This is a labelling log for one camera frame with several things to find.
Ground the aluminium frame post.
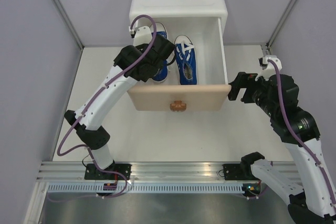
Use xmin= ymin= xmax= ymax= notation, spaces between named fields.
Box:
xmin=51 ymin=0 xmax=84 ymax=51
xmin=265 ymin=0 xmax=299 ymax=54

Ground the white slotted cable duct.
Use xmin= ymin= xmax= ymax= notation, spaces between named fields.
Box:
xmin=47 ymin=182 xmax=244 ymax=194

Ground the bear knob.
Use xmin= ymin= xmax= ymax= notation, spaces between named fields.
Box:
xmin=170 ymin=100 xmax=187 ymax=112

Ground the right aluminium frame post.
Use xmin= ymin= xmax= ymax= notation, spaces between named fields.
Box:
xmin=265 ymin=0 xmax=299 ymax=54

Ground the aluminium mounting rail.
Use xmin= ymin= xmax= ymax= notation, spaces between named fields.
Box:
xmin=36 ymin=161 xmax=323 ymax=183

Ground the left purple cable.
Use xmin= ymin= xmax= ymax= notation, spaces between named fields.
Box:
xmin=57 ymin=14 xmax=158 ymax=161

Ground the left aluminium frame post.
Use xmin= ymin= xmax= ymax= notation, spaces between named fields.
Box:
xmin=51 ymin=0 xmax=84 ymax=51

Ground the beige drawer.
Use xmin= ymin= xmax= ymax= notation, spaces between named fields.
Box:
xmin=128 ymin=17 xmax=230 ymax=112

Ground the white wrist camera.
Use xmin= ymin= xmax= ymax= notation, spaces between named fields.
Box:
xmin=255 ymin=55 xmax=282 ymax=81
xmin=129 ymin=26 xmax=152 ymax=46

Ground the blue sneaker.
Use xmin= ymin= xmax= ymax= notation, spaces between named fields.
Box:
xmin=174 ymin=35 xmax=197 ymax=85
xmin=152 ymin=22 xmax=168 ymax=82

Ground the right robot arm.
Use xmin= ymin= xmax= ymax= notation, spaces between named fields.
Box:
xmin=228 ymin=72 xmax=335 ymax=223

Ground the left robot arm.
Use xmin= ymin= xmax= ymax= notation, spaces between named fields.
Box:
xmin=65 ymin=35 xmax=175 ymax=180

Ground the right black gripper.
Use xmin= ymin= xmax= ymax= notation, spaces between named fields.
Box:
xmin=224 ymin=71 xmax=278 ymax=117

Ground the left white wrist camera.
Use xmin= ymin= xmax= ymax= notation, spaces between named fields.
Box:
xmin=129 ymin=26 xmax=152 ymax=46

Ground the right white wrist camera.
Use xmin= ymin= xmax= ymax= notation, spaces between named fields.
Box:
xmin=255 ymin=55 xmax=282 ymax=81

